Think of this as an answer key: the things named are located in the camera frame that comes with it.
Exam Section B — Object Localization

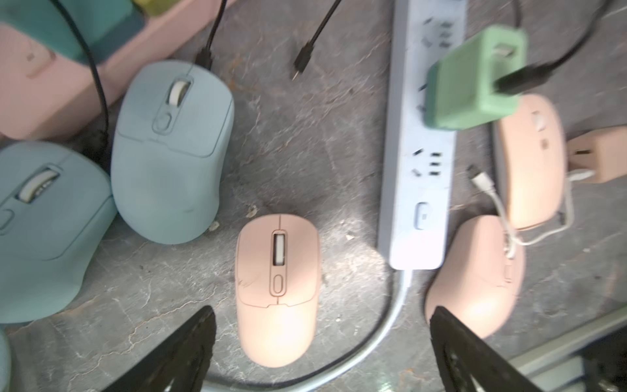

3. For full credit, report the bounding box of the light blue power strip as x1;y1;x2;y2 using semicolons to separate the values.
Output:
377;1;467;270

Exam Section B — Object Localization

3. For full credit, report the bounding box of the blue mouse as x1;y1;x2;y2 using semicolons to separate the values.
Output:
1;141;117;324
110;60;235;245

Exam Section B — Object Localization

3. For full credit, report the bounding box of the black cable to pink mouse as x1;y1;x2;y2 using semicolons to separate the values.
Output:
291;0;344;82

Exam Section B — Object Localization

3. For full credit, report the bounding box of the green charger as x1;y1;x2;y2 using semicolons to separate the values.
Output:
424;24;528;131

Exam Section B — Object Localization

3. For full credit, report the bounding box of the peach charger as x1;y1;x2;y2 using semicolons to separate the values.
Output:
567;125;626;184

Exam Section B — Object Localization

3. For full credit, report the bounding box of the pink power strip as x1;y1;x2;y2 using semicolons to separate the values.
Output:
1;1;220;140

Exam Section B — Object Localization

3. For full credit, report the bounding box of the black charging cable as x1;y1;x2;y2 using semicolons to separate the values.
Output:
494;0;613;96

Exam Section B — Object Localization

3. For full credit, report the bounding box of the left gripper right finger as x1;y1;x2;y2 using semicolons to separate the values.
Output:
429;306;540;391

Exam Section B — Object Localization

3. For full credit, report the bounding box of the pink mouse left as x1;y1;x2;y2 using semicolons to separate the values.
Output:
235;214;322;368

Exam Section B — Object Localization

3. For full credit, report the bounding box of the pink mouse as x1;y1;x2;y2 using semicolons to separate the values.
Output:
425;215;527;338
235;214;322;368

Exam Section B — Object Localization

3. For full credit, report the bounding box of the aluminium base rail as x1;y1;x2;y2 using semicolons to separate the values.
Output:
509;306;626;391

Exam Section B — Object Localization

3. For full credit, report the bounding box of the blue mouse left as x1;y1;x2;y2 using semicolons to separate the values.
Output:
1;141;117;324

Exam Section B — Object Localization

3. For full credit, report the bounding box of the teal charger on pink strip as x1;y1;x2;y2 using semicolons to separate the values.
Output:
1;1;145;65

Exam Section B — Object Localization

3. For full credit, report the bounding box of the peach mouse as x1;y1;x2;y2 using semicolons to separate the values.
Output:
492;94;567;230

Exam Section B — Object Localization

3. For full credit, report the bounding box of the light blue power cord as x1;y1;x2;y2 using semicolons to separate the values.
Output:
202;268;413;392

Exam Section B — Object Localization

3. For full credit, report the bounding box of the blue mouse right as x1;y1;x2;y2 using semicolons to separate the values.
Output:
110;60;235;245

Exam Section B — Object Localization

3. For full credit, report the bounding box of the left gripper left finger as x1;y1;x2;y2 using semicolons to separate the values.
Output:
106;305;217;391

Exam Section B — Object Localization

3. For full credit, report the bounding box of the pink mouse front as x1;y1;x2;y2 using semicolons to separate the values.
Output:
425;215;527;338

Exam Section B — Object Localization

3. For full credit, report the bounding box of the white charging cable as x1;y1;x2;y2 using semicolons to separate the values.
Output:
466;163;596;260

